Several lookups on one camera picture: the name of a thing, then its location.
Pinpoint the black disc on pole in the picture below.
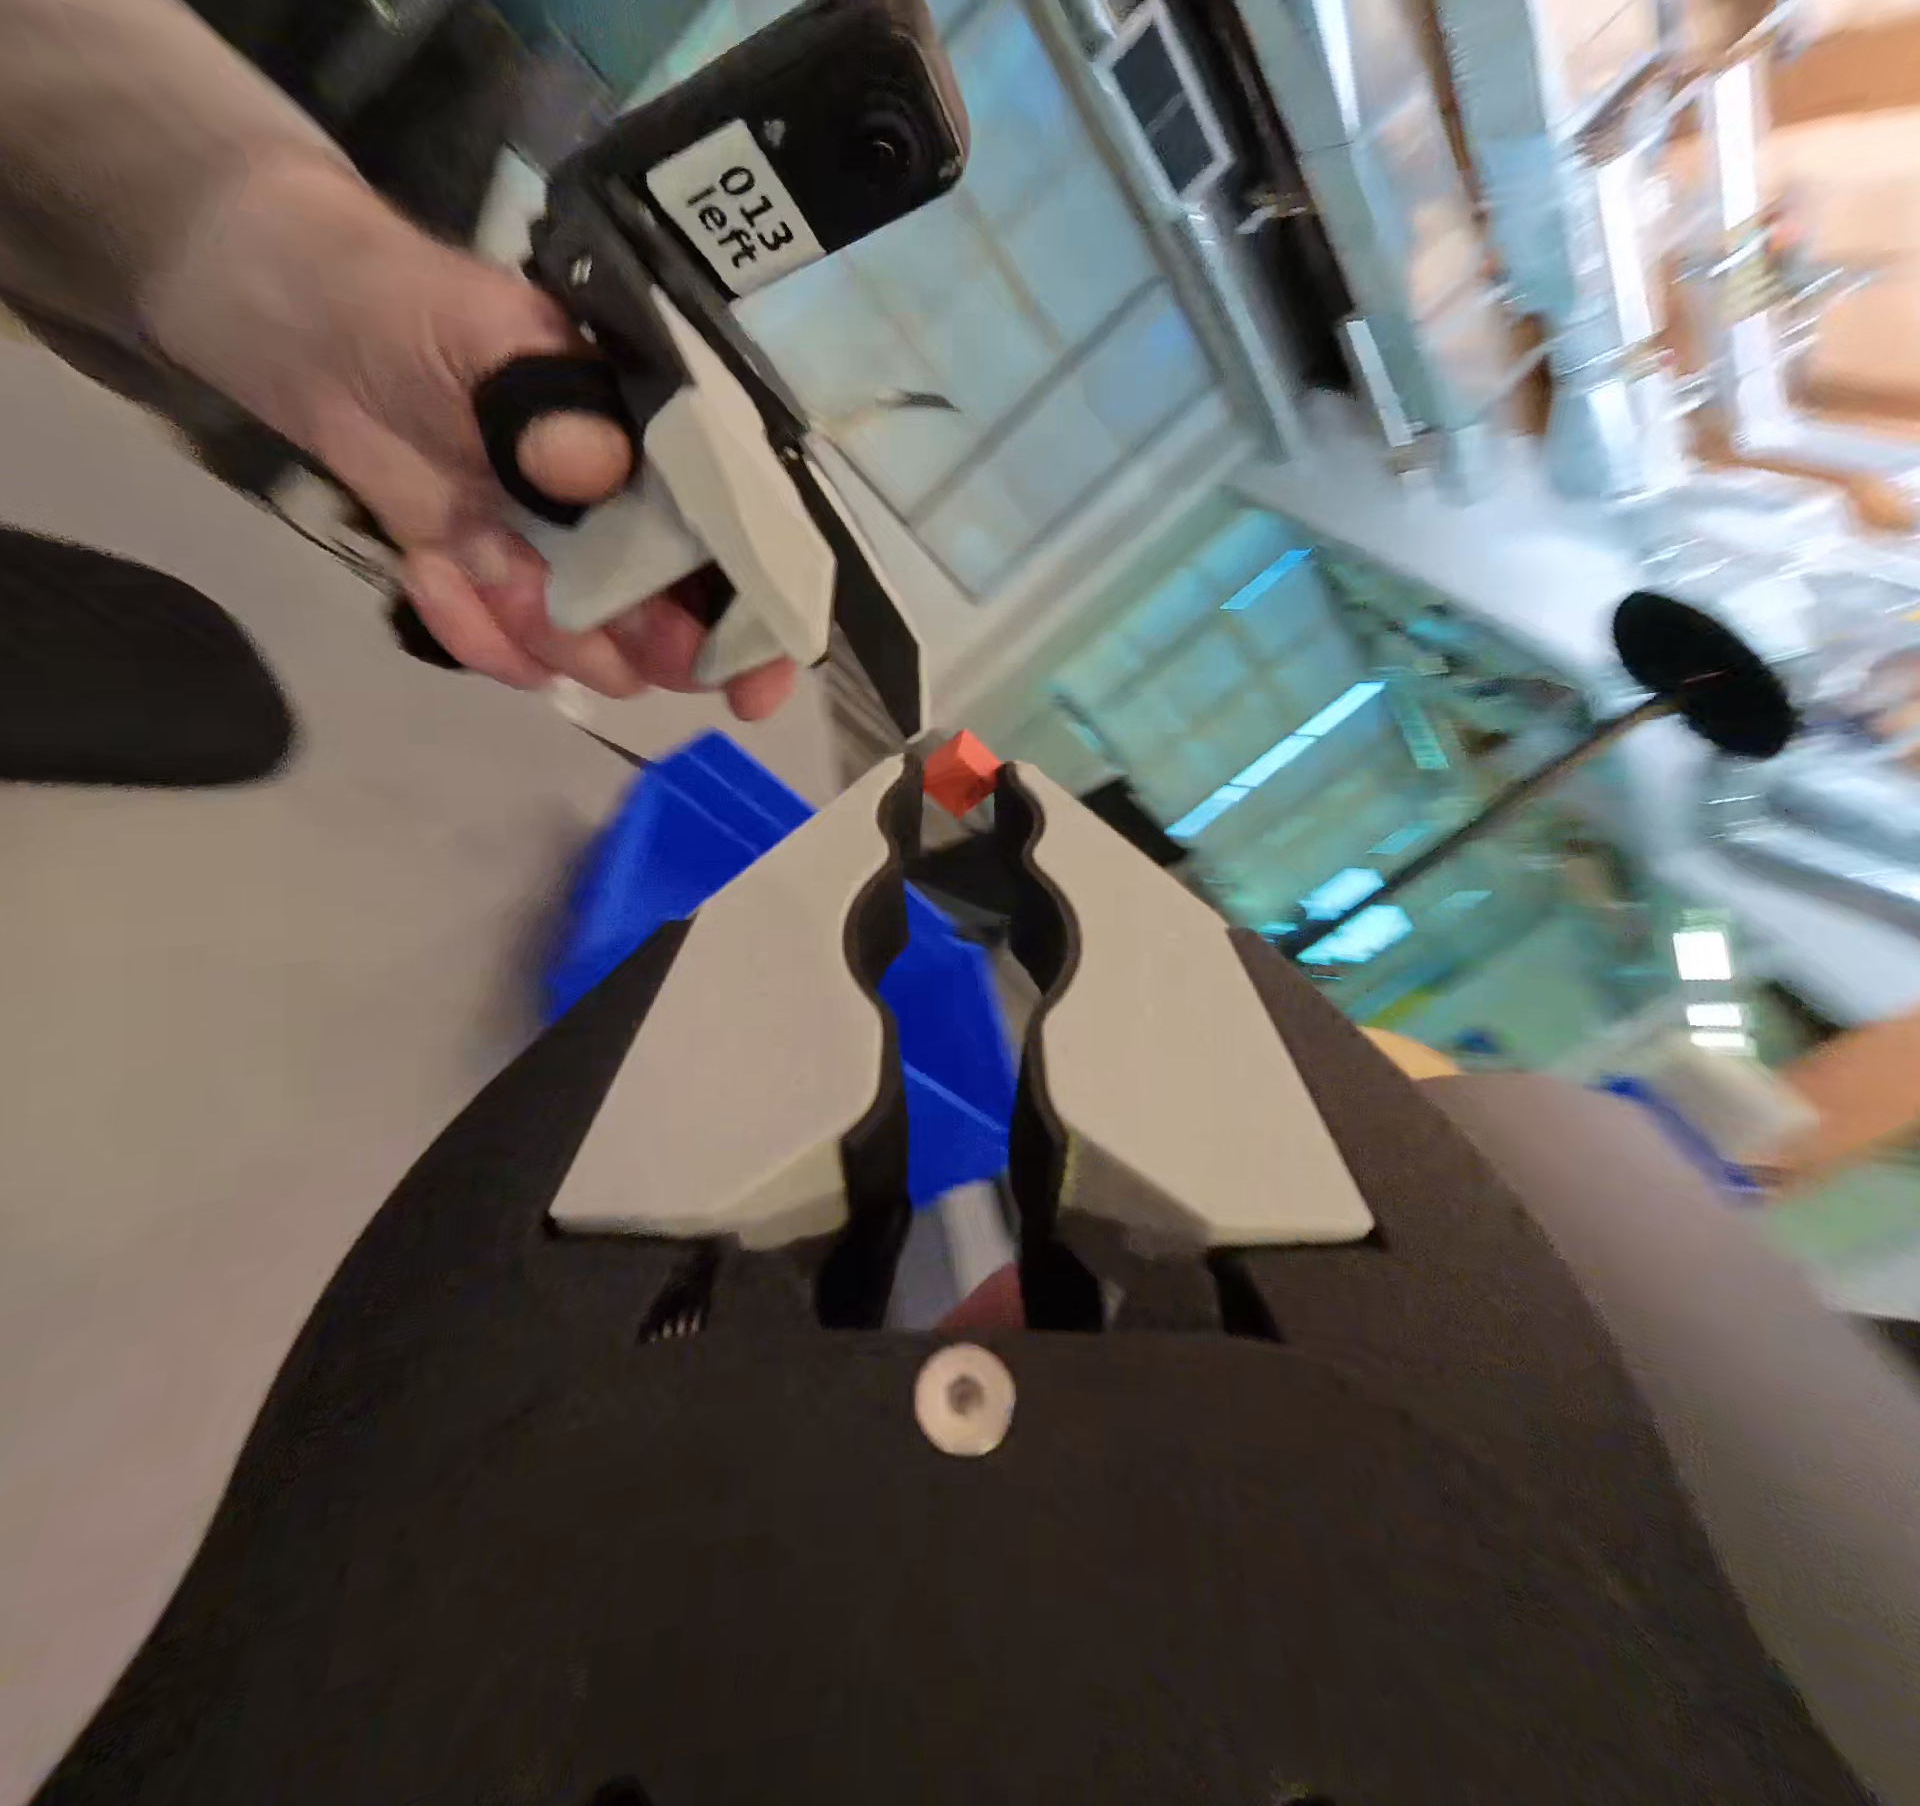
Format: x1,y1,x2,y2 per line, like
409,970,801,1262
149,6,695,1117
1303,588,1797,927

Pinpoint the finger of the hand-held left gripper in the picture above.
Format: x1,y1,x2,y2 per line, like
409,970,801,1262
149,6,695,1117
773,432,929,754

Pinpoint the person's left forearm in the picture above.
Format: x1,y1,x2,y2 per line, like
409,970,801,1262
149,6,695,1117
0,0,360,366

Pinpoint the silver metal cylinder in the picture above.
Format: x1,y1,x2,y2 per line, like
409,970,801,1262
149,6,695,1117
884,1184,1032,1333

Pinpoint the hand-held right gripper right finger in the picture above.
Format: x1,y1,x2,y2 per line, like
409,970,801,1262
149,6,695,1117
992,764,1376,1333

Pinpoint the small red cube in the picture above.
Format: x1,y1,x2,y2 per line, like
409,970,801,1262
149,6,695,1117
917,731,1004,819

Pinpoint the blue plastic bin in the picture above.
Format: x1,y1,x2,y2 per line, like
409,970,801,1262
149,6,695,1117
543,731,1024,1211

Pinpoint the black round pad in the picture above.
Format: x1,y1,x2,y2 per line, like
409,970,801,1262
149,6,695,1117
0,529,298,791

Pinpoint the person's left hand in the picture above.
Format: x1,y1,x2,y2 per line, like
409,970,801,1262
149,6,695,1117
149,168,799,726

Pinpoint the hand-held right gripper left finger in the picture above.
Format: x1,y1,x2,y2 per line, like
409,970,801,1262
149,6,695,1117
549,754,925,1333

